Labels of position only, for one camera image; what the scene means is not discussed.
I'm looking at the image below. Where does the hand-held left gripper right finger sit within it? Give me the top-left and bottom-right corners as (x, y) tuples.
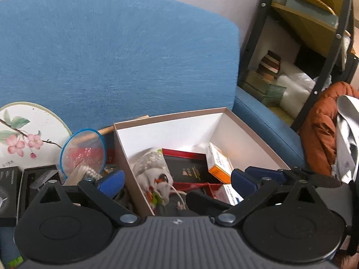
(215, 166), (320, 227)

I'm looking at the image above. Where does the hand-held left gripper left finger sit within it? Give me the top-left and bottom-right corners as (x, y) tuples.
(36, 169), (141, 227)

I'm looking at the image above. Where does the brown cardboard box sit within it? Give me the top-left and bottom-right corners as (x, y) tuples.
(113, 107), (293, 217)

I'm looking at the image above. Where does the white blue small box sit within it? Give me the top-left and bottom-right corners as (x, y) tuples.
(215, 183), (244, 206)

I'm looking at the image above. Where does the orange white medicine box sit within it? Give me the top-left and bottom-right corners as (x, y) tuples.
(206, 142), (234, 184)

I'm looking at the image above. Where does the white patterned plastic bag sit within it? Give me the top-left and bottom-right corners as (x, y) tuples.
(134, 146), (175, 206)

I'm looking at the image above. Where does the black rounded object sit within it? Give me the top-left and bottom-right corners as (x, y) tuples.
(186, 191), (233, 216)

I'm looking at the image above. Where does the black red gift box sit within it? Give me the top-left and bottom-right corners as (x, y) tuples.
(162, 148), (225, 202)

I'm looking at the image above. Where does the blue rimmed clear round lid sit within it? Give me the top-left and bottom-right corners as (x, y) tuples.
(60, 128), (106, 180)

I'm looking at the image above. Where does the black open box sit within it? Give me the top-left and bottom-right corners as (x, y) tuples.
(17, 165), (63, 219)

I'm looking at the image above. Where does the green box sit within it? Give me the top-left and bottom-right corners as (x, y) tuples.
(242, 70), (287, 107)

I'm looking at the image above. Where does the orange down jacket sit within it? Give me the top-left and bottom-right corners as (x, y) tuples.
(299, 81), (359, 177)

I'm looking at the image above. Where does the black box with emblem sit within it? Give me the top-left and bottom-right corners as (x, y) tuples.
(0, 167), (23, 227)

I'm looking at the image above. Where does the round floral fan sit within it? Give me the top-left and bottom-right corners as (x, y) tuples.
(0, 102), (150, 169)

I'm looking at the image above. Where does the white grey garment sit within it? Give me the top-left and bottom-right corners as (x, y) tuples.
(335, 95), (359, 182)

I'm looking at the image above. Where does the striped vase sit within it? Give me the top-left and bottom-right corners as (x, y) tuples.
(258, 50), (281, 80)

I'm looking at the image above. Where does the blue fabric chair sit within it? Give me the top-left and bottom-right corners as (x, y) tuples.
(0, 0), (306, 258)

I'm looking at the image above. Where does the black metal rack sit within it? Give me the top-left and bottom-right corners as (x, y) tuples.
(238, 0), (359, 131)

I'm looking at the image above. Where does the yellow wooden shelf board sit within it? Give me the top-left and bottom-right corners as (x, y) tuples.
(271, 0), (352, 59)

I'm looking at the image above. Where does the white cable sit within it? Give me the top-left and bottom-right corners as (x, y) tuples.
(168, 183), (189, 210)

